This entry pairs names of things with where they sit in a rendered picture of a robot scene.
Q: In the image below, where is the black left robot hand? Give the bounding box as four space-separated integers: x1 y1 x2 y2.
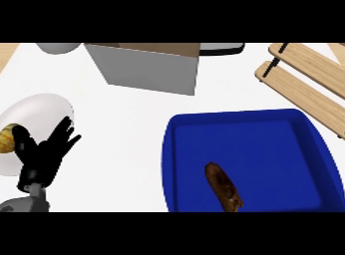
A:
11 116 84 195

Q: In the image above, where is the yellow lemon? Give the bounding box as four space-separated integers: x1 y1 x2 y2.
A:
0 123 23 154

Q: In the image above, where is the blue plastic tray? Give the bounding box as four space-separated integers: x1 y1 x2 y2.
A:
162 108 345 213

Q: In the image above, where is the wooden tiered shelf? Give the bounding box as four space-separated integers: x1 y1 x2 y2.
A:
254 42 345 145

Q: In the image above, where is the white oval plate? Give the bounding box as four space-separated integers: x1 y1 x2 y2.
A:
0 93 76 176

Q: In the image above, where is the grey round bowl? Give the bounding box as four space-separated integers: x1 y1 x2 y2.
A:
35 42 85 56

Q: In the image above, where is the grey box with brown top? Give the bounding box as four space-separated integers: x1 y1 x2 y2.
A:
84 42 202 97

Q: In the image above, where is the brown overripe banana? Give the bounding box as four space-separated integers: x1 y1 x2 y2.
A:
203 161 245 213

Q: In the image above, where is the grey and black appliance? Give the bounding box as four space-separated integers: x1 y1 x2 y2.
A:
197 42 246 57

